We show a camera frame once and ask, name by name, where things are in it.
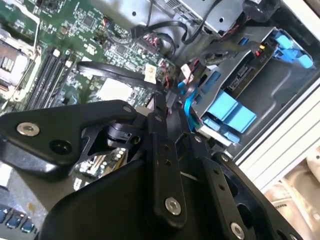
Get black disk wire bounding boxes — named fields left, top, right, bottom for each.
left=76, top=60, right=167, bottom=95

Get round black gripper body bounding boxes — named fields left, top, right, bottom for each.
left=37, top=157, right=221, bottom=240

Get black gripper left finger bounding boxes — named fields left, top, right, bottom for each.
left=0, top=93, right=189, bottom=229

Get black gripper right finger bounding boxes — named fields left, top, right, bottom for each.
left=166, top=109, right=305, bottom=240

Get hard disk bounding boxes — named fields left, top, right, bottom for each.
left=197, top=88, right=258, bottom=147

